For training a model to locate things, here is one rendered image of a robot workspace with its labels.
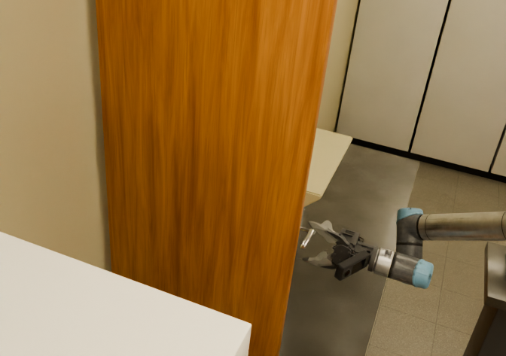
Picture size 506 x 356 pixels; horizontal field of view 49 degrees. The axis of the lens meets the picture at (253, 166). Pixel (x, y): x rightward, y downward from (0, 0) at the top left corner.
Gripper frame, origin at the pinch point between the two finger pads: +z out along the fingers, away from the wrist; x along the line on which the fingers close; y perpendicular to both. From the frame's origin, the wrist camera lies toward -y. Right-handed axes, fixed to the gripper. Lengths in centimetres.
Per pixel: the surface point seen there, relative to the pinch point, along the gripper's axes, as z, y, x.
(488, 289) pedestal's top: -57, 38, -26
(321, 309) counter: -8.1, 2.9, -25.8
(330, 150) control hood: -2.4, -0.2, 31.2
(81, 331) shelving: -11, -110, 78
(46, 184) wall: 48, -46, 31
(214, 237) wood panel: 15.7, -29.4, 16.8
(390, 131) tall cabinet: 5, 290, -98
